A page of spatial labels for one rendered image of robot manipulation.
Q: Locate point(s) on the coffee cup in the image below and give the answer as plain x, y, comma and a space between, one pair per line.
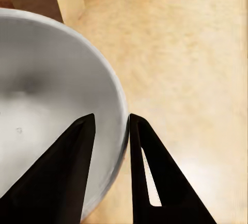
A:
50, 75

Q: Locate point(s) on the countertop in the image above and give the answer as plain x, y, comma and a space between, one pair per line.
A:
183, 66

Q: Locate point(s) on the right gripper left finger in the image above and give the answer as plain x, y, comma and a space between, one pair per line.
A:
52, 190

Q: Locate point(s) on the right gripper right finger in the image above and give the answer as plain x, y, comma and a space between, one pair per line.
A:
180, 203

